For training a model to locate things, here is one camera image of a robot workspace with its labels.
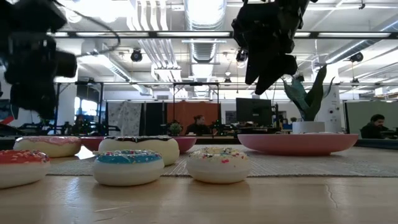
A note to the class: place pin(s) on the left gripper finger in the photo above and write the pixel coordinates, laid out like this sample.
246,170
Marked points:
34,99

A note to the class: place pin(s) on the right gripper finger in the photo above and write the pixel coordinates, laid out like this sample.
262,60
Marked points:
276,71
254,70

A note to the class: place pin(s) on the pink frosted large donut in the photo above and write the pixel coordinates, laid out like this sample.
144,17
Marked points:
46,148

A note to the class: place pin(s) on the red frosted sprinkle donut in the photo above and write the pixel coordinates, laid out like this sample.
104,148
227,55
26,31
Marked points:
21,171

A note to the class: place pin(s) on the white frosted sprinkle donut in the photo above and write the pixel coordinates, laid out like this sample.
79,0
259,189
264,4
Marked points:
217,169

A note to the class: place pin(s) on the blue frosted sprinkle donut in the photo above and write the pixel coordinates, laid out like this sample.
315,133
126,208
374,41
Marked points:
127,171

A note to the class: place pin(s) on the chocolate frosted large donut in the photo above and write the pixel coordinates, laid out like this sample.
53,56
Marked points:
149,147

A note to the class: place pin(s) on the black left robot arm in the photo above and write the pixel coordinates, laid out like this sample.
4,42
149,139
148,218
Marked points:
28,14

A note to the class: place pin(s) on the black ceiling spotlight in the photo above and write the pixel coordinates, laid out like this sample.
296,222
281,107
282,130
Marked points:
240,56
136,55
356,57

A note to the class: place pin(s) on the black computer monitor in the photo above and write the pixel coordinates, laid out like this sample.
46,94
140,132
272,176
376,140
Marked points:
253,111

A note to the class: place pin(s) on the snake plant in white pot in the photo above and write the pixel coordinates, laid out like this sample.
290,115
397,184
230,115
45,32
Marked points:
308,127

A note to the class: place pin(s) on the orange partition panel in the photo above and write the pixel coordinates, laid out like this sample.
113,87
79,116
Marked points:
192,112

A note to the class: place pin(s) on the light pink plate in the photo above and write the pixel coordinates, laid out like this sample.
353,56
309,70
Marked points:
298,143

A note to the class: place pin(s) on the person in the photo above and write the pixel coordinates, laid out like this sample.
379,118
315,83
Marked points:
374,129
199,127

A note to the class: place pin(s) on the white patterned cloth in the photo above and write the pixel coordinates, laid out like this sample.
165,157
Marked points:
124,118

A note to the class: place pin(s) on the grey partition panel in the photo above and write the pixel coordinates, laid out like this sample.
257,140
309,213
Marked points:
360,115

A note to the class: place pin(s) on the small green potted plant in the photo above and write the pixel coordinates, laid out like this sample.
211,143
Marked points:
175,128

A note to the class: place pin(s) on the grey woven placemat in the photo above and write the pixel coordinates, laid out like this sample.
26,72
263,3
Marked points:
311,165

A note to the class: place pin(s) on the dark pink plate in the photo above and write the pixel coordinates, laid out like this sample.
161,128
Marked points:
186,143

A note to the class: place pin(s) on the black aluminium rig frame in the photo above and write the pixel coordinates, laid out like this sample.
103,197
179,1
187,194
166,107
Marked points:
149,34

